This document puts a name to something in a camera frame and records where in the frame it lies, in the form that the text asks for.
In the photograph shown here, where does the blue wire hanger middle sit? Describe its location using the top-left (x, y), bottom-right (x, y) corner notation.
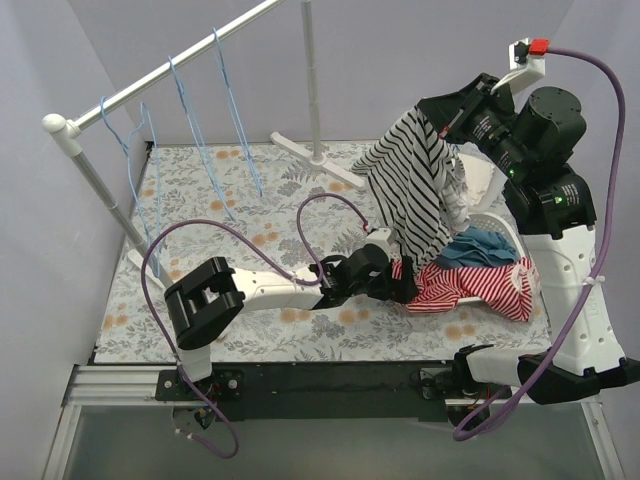
top-left (167, 56), bottom-right (235, 220)

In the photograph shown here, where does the black white striped tank top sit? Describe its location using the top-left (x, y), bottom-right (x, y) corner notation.
top-left (350, 107), bottom-right (470, 269)

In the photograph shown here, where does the blue wire hanger right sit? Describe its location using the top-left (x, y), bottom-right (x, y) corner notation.
top-left (212, 27), bottom-right (266, 198)

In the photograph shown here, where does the blue wire hanger left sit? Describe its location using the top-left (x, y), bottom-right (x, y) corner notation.
top-left (99, 94), bottom-right (164, 279)

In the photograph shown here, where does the pink white lace garment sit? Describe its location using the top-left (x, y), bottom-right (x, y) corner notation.
top-left (510, 256), bottom-right (541, 298)

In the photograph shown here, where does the blue wire hanger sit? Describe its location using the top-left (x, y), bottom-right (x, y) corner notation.
top-left (212, 27), bottom-right (266, 198)
top-left (99, 94), bottom-right (164, 279)
top-left (167, 56), bottom-right (235, 220)

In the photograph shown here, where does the white oval laundry basket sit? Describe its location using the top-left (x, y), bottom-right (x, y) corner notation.
top-left (458, 211), bottom-right (540, 306)

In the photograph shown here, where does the teal blue garment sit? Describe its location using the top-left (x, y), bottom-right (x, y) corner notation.
top-left (434, 226), bottom-right (520, 269)

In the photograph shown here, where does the white clothes rack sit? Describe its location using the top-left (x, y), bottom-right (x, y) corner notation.
top-left (41, 0), bottom-right (371, 300)

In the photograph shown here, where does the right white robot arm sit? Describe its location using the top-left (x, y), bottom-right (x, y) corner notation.
top-left (417, 74), bottom-right (639, 404)

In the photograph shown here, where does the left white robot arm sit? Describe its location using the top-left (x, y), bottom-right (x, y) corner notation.
top-left (164, 244), bottom-right (418, 400)

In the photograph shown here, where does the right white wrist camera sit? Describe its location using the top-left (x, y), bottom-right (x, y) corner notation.
top-left (491, 37), bottom-right (550, 95)

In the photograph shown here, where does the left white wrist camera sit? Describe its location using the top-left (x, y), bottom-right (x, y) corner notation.
top-left (365, 227), bottom-right (395, 254)

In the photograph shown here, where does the floral table mat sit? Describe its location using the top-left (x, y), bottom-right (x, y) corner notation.
top-left (94, 141), bottom-right (559, 364)

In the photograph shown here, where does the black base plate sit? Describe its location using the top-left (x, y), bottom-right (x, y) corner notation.
top-left (155, 360), bottom-right (499, 423)

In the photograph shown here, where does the red white striped garment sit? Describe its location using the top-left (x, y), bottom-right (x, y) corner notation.
top-left (405, 262), bottom-right (534, 322)

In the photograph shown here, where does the white cloth in basket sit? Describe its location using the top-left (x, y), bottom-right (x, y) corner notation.
top-left (458, 153), bottom-right (506, 212)

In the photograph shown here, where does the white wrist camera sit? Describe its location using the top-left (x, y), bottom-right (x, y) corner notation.
top-left (491, 37), bottom-right (550, 95)
top-left (365, 227), bottom-right (395, 254)

